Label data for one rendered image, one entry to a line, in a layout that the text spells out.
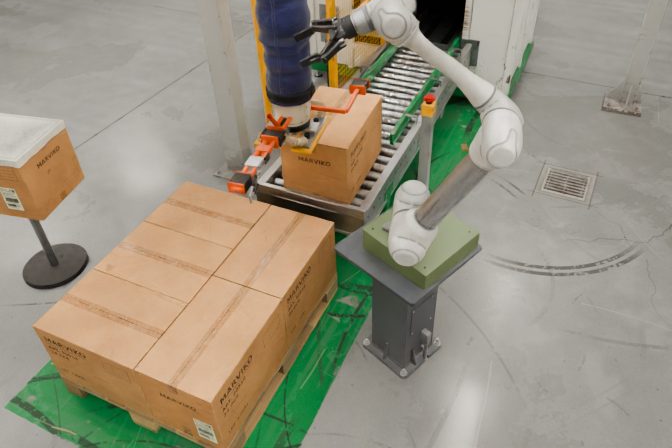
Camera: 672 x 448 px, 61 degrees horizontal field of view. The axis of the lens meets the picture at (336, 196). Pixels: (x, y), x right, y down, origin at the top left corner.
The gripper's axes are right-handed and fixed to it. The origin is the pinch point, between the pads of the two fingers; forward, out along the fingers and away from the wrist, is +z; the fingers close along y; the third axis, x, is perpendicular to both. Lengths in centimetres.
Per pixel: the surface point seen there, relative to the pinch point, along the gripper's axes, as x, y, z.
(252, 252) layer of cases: -108, 2, 79
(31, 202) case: -56, 49, 178
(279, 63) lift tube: -35, 41, 20
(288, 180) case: -119, 46, 56
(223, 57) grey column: -104, 153, 79
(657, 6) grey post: -249, 169, -222
